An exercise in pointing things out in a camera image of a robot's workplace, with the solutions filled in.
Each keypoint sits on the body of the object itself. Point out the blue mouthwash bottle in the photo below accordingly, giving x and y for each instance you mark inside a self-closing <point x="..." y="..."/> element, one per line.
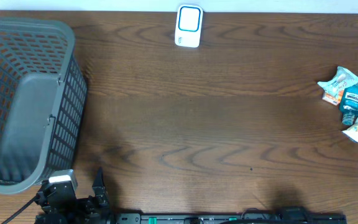
<point x="349" y="105"/>

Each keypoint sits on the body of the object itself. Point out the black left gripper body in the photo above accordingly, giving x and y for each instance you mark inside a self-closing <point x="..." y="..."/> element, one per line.
<point x="86" y="209"/>

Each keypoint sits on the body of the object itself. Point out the white barcode scanner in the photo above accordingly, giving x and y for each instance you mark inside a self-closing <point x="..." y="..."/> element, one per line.
<point x="188" y="26"/>

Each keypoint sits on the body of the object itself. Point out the light blue tissue pack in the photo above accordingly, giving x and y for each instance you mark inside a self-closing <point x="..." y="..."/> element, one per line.
<point x="343" y="79"/>

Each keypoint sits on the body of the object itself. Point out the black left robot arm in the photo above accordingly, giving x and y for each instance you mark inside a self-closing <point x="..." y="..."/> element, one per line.
<point x="59" y="218"/>

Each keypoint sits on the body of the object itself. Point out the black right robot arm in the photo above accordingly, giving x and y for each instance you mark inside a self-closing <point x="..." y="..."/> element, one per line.
<point x="293" y="214"/>

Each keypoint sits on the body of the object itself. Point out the black mounting rail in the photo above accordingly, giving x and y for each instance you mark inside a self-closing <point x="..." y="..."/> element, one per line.
<point x="249" y="216"/>

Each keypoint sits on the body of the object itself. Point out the grey plastic shopping basket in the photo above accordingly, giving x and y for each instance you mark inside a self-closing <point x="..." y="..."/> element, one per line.
<point x="42" y="100"/>

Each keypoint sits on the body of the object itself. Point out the small orange snack pack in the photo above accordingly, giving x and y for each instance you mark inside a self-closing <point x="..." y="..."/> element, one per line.
<point x="334" y="100"/>

